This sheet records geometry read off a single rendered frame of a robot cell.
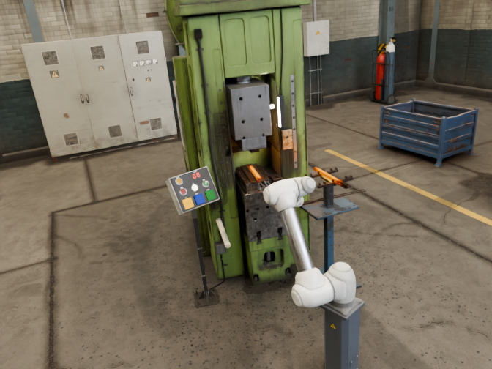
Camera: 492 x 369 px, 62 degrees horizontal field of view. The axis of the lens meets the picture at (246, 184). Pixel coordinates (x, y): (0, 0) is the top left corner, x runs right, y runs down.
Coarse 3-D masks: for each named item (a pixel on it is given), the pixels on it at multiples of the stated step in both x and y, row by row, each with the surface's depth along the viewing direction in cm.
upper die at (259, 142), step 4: (264, 136) 329; (240, 140) 330; (244, 140) 326; (248, 140) 327; (252, 140) 327; (256, 140) 328; (260, 140) 329; (264, 140) 330; (240, 144) 333; (244, 144) 327; (248, 144) 328; (252, 144) 329; (256, 144) 329; (260, 144) 330; (264, 144) 331; (244, 148) 328; (248, 148) 329; (252, 148) 330; (256, 148) 331; (260, 148) 331
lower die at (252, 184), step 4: (248, 164) 378; (252, 164) 380; (256, 164) 379; (236, 168) 376; (240, 168) 375; (244, 168) 371; (248, 168) 369; (256, 168) 368; (260, 168) 367; (236, 172) 376; (244, 172) 364; (248, 172) 362; (252, 172) 359; (260, 172) 359; (244, 176) 356; (248, 176) 352; (252, 176) 352; (264, 176) 349; (244, 180) 348; (248, 180) 348; (252, 180) 344; (256, 180) 342; (264, 180) 343; (268, 180) 343; (244, 184) 348; (248, 184) 341; (252, 184) 341; (256, 184) 342; (248, 188) 342; (252, 188) 343
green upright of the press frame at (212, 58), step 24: (192, 24) 300; (216, 24) 303; (192, 48) 306; (216, 48) 310; (192, 72) 318; (216, 72) 316; (192, 96) 356; (216, 96) 322; (216, 120) 329; (216, 144) 337; (216, 216) 360; (216, 240) 369; (240, 240) 375; (216, 264) 382; (240, 264) 384
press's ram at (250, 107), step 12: (228, 84) 331; (240, 84) 326; (252, 84) 321; (264, 84) 316; (228, 96) 321; (240, 96) 312; (252, 96) 314; (264, 96) 317; (228, 108) 330; (240, 108) 316; (252, 108) 318; (264, 108) 320; (240, 120) 319; (252, 120) 321; (264, 120) 324; (240, 132) 323; (252, 132) 325; (264, 132) 327
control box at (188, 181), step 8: (200, 168) 321; (176, 176) 309; (184, 176) 313; (192, 176) 315; (200, 176) 319; (208, 176) 322; (168, 184) 309; (176, 184) 308; (184, 184) 311; (192, 184) 314; (200, 184) 317; (176, 192) 306; (192, 192) 312; (200, 192) 316; (216, 192) 323; (176, 200) 306; (192, 200) 311; (216, 200) 321; (176, 208) 310; (192, 208) 309
